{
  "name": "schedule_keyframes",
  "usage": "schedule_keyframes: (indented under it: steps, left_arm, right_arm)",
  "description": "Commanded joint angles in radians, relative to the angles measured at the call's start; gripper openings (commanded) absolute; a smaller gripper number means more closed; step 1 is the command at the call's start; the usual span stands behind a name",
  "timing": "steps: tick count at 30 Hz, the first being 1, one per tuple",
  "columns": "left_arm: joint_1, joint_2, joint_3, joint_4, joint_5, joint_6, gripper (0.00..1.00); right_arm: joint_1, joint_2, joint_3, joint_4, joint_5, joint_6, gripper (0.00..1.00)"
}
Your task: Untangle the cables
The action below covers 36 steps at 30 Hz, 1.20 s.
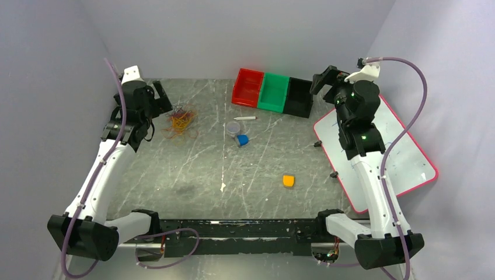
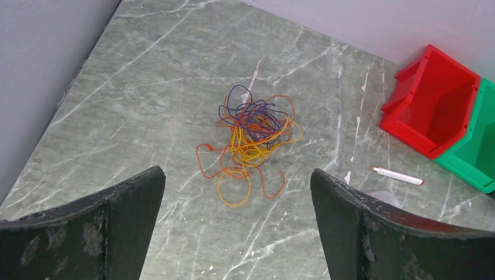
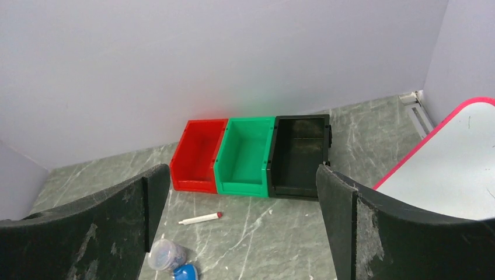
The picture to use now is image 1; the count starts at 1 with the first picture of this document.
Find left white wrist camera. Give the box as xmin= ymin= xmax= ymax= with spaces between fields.
xmin=121 ymin=65 xmax=142 ymax=85

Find red plastic bin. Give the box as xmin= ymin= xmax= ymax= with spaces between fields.
xmin=232 ymin=68 xmax=264 ymax=108

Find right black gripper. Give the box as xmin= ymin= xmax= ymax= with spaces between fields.
xmin=310 ymin=65 xmax=358 ymax=126

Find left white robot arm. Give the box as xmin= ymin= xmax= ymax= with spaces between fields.
xmin=47 ymin=80 xmax=173 ymax=261

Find left purple cable hose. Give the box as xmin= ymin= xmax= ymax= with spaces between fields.
xmin=60 ymin=58 xmax=201 ymax=279

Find right purple cable hose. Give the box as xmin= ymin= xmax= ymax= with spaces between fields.
xmin=357 ymin=57 xmax=428 ymax=280

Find white marker pen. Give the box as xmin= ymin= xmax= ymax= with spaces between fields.
xmin=233 ymin=116 xmax=257 ymax=121

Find black plastic bin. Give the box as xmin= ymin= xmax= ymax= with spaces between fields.
xmin=283 ymin=77 xmax=313 ymax=118

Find white board with pink frame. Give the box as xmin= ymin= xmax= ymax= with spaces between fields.
xmin=313 ymin=96 xmax=438 ymax=214

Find orange yellow block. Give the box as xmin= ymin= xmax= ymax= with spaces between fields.
xmin=282 ymin=174 xmax=295 ymax=188

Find blue block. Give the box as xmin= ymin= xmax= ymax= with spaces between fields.
xmin=234 ymin=134 xmax=249 ymax=147

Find green plastic bin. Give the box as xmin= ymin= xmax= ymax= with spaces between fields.
xmin=257 ymin=73 xmax=290 ymax=113

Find clear plastic cup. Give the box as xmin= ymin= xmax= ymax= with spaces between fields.
xmin=225 ymin=121 xmax=241 ymax=138

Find yellow orange cables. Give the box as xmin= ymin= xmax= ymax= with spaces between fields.
xmin=161 ymin=103 xmax=200 ymax=146

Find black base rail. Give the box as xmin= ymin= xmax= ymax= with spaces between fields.
xmin=127 ymin=218 xmax=337 ymax=258

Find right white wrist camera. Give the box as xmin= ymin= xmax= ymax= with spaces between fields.
xmin=344 ymin=62 xmax=381 ymax=83

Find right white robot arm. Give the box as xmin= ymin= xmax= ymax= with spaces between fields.
xmin=310 ymin=63 xmax=438 ymax=270

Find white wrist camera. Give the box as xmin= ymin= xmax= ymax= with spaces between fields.
xmin=344 ymin=62 xmax=381 ymax=83
xmin=121 ymin=65 xmax=142 ymax=85

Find purple cable hose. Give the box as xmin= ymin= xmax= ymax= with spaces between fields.
xmin=60 ymin=58 xmax=201 ymax=279
xmin=357 ymin=57 xmax=428 ymax=280

